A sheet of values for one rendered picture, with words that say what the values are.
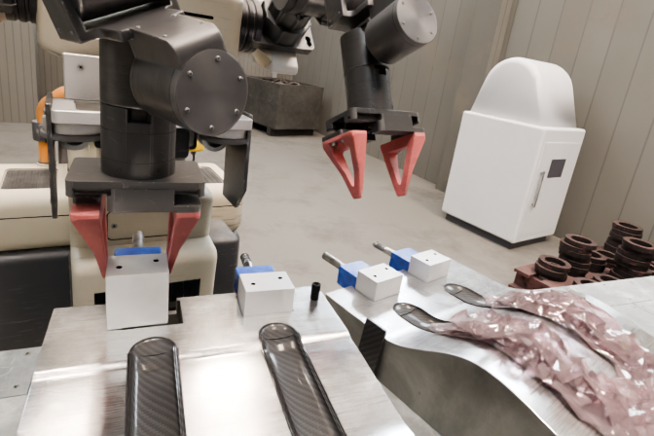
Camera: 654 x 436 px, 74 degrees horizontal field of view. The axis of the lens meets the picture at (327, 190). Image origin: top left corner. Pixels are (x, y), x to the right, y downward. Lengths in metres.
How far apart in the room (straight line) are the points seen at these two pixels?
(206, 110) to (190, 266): 0.51
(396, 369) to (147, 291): 0.27
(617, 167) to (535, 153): 0.75
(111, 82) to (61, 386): 0.23
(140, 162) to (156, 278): 0.11
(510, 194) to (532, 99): 0.66
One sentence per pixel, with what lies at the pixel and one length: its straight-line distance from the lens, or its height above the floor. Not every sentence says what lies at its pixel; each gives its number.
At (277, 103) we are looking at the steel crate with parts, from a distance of 5.97.
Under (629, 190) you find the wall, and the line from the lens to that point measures 3.75.
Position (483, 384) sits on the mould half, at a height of 0.88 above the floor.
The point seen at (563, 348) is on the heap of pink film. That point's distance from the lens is 0.47.
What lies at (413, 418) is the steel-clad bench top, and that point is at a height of 0.80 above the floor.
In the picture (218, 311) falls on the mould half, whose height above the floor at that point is 0.89.
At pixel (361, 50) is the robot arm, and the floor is 1.15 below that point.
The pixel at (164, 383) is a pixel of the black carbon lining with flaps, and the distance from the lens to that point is 0.39.
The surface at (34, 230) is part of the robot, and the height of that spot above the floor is 0.74.
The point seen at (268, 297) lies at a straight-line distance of 0.44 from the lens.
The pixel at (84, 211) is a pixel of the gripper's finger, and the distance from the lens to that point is 0.38.
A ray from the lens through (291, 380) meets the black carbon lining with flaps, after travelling 0.40.
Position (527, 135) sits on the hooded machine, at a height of 0.82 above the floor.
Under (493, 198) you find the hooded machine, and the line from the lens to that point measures 3.40.
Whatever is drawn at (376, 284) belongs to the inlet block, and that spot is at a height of 0.88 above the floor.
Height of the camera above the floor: 1.14
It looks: 17 degrees down
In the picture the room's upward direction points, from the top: 8 degrees clockwise
